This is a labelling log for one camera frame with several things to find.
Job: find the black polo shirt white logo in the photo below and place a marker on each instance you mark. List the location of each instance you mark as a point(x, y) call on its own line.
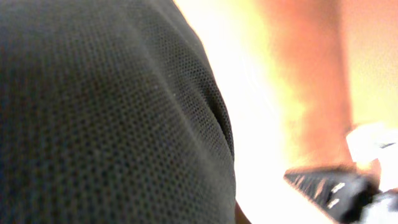
point(110, 113)

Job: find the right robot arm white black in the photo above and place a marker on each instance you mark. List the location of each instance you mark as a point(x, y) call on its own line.
point(373, 148)

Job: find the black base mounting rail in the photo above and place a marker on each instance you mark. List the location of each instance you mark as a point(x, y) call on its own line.
point(340, 193)

